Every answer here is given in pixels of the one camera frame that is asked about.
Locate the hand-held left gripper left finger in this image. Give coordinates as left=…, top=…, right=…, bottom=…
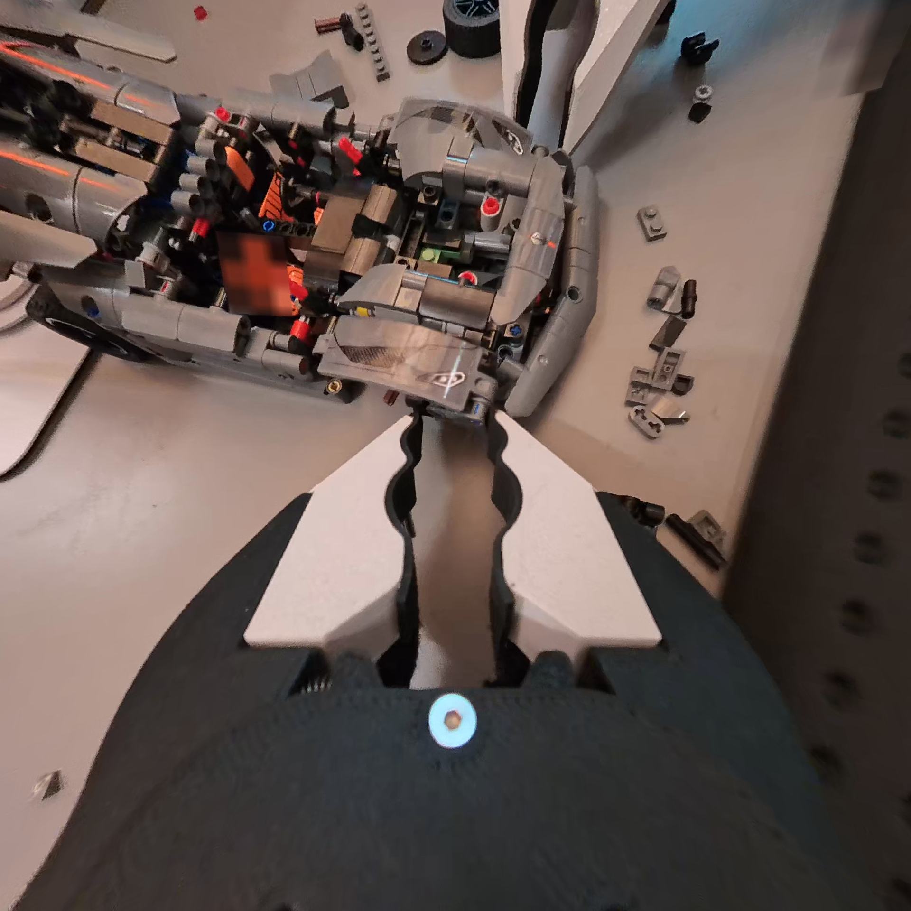
left=242, top=413, right=427, bottom=688

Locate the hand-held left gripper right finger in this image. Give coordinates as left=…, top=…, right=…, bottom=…
left=485, top=411, right=663, bottom=686

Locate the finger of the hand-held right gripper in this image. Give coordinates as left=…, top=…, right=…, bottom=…
left=500, top=0, right=555, bottom=135
left=561, top=0, right=677, bottom=156

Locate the grey lego car model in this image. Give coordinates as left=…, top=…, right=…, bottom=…
left=0, top=25, right=600, bottom=428

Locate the black lego tire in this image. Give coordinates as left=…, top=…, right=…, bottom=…
left=443, top=0, right=502, bottom=59

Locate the black lego double connector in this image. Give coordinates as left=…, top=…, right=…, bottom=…
left=618, top=493, right=666, bottom=528

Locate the long grey lego plate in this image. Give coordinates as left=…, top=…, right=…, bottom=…
left=356, top=3, right=392, bottom=81

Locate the grey lego sloped panel assembly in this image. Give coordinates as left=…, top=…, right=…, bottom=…
left=269, top=50, right=350, bottom=109

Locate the black dimpled foam mat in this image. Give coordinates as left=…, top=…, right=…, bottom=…
left=722, top=71, right=911, bottom=911

